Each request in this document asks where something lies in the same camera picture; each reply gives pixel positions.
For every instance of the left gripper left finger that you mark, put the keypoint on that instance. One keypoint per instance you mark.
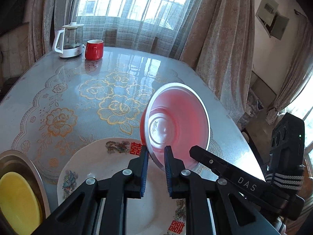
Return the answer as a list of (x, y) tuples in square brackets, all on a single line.
[(99, 206)]

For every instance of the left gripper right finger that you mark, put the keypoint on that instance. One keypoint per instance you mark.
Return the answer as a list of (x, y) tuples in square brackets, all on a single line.
[(212, 207)]

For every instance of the yellow plastic bowl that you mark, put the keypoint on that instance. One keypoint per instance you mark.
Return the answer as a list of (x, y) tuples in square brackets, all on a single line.
[(19, 204)]

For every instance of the large white dragon plate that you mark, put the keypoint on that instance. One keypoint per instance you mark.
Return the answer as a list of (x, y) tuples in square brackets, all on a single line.
[(155, 213)]

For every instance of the red plastic bowl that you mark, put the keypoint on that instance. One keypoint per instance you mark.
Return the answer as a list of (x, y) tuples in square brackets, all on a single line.
[(175, 116)]

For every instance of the person's right hand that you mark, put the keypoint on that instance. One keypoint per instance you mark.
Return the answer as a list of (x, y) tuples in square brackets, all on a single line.
[(280, 226)]

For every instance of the right beige curtain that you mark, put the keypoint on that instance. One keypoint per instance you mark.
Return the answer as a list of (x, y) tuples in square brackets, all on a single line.
[(220, 47)]

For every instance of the beige curtain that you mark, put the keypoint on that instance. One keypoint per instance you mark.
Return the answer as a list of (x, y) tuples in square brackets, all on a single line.
[(44, 17), (220, 47)]

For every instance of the red ceramic mug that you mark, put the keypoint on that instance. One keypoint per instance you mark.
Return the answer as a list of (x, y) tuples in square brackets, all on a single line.
[(94, 50)]

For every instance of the white glass kettle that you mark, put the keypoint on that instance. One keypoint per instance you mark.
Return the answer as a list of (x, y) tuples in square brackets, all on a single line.
[(68, 41)]

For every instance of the left beige curtain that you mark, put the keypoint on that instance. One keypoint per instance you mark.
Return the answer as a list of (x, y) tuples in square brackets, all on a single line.
[(44, 17)]

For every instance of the white sheer curtain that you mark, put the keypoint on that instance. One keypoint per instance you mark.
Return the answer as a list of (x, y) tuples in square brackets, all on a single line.
[(156, 26)]

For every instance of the wall electrical box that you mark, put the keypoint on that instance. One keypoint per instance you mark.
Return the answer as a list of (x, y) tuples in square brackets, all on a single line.
[(273, 22)]

